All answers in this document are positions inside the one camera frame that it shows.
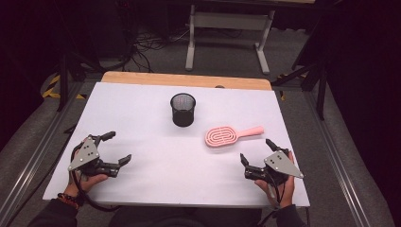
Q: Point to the person's lap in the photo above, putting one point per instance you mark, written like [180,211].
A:
[186,219]

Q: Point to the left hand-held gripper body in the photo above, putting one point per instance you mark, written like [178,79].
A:
[84,155]

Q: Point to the yellow black hazard tape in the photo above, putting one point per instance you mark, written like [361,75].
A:
[52,87]

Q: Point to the wooden table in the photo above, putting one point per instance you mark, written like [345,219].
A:
[176,79]

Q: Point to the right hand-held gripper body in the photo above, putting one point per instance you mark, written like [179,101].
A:
[281,164]

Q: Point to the black mesh pen holder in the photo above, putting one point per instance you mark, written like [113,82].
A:
[183,110]

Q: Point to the person's right hand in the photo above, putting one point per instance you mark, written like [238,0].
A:
[288,190]

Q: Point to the pink hairbrush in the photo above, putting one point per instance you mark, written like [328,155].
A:
[220,136]

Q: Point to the black metal stand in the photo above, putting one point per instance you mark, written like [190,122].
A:
[64,78]
[315,75]

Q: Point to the grey metal desk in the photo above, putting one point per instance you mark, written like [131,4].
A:
[231,21]

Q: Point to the aluminium rail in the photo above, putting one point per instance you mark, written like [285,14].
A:
[342,164]
[30,167]

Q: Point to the person's left hand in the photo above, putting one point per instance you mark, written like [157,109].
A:
[90,181]

